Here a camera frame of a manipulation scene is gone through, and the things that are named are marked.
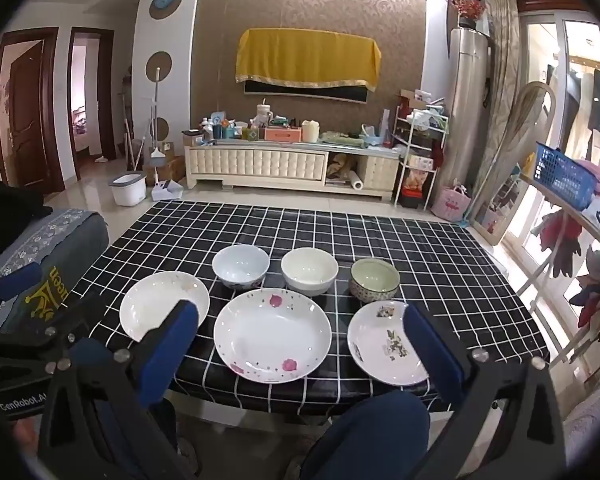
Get wall television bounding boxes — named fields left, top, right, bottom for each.
left=243, top=80, right=370, bottom=105

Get tall silver air conditioner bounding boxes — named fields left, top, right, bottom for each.
left=437, top=27, right=491, bottom=211

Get brown wooden door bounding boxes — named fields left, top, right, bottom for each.
left=0, top=42, right=48, bottom=191

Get large white plate pink flowers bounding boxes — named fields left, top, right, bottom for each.
left=213, top=288, right=332, bottom=384

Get cream tufted tv cabinet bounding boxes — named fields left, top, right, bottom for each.
left=184, top=141, right=401, bottom=198

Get blue round wall clock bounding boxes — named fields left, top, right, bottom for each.
left=147, top=0, right=183, bottom=20

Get red flowers in vase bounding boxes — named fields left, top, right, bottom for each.
left=450, top=0, right=488, bottom=28

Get black white grid tablecloth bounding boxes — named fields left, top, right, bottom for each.
left=62, top=200, right=551, bottom=416

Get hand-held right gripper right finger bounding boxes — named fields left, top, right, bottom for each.
left=404, top=304, right=569, bottom=480

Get white bowl blue pattern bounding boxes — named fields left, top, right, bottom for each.
left=212, top=244, right=271, bottom=291

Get yellow cloth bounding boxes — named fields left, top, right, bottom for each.
left=235, top=27, right=382, bottom=92

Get pink bag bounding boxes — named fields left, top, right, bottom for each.
left=431, top=185, right=473, bottom=223

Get cardboard boxes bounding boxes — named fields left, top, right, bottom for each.
left=155, top=141, right=187, bottom=183

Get grey patterned sofa cover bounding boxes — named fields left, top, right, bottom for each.
left=0, top=207, right=111, bottom=333

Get white mop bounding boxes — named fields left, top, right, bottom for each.
left=142, top=67, right=168, bottom=186

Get white mop bucket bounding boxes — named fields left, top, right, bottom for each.
left=108, top=172, right=147, bottom=207

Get person's right leg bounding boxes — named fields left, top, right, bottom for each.
left=300, top=391, right=431, bottom=480

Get blue plastic basket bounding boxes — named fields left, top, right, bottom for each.
left=532, top=141, right=600, bottom=211

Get plain white plate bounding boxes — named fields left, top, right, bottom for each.
left=120, top=271, right=211, bottom=343

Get white open box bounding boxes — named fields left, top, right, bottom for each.
left=152, top=180, right=183, bottom=203

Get arched leaning board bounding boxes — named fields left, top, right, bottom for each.
left=472, top=81, right=556, bottom=246

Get black cloth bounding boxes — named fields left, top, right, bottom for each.
left=0, top=178, right=53, bottom=266

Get beige patterned curtain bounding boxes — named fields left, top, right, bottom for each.
left=482, top=0, right=523, bottom=221

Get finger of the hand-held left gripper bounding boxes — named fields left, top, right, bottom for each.
left=0, top=306, right=104, bottom=362
left=0, top=261, right=44, bottom=311

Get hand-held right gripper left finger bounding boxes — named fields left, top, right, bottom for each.
left=36, top=301, right=201, bottom=480

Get pink box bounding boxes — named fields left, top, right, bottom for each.
left=264, top=126, right=302, bottom=142

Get green bowl dark rim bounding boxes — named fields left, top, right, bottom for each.
left=350, top=258, right=401, bottom=303

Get white wire shelf rack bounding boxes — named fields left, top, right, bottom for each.
left=392, top=107, right=451, bottom=208

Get white plate with printed pictures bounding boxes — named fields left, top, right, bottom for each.
left=347, top=301, right=431, bottom=387

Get white drying rack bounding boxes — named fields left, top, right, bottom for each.
left=517, top=162, right=600, bottom=371

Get dark cushion yellow print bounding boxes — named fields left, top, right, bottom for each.
left=2, top=262, right=88, bottom=333

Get red hanging cloth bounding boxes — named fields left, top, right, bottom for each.
left=530, top=207, right=583, bottom=271

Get cream bowl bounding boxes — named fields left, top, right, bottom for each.
left=281, top=247, right=338, bottom=297

